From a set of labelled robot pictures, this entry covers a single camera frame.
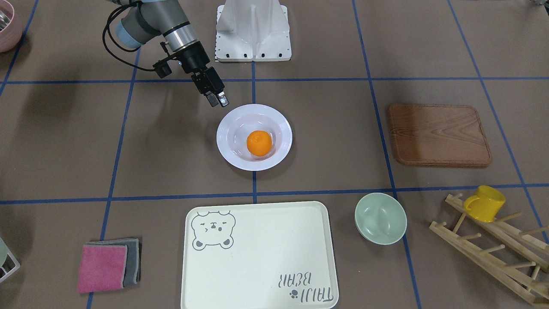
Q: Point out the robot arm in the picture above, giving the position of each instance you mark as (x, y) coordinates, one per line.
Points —
(147, 19)

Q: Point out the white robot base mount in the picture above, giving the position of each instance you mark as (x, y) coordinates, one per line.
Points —
(252, 30)

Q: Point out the pink folded cloth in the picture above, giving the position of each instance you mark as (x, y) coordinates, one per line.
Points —
(102, 268)

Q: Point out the yellow plastic cup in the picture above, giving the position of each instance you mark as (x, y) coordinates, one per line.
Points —
(484, 204)

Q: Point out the orange fruit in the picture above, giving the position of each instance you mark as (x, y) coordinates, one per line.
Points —
(259, 143)

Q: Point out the wooden cup drying rack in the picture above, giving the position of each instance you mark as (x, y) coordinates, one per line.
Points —
(515, 258)

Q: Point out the cream bear tray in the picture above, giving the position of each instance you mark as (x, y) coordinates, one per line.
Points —
(259, 256)

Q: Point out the light green bowl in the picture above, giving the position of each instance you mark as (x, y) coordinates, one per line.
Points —
(380, 218)

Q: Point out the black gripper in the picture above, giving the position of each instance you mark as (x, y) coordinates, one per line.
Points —
(194, 56)

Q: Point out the white wire cup rack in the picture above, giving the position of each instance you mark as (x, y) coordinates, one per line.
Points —
(9, 266)

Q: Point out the pink bowl with spoon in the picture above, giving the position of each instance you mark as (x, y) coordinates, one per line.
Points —
(11, 32)

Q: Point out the white ceramic plate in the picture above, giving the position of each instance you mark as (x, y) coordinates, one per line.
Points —
(238, 124)

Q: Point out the wooden cutting board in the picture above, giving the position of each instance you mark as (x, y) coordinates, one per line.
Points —
(438, 135)

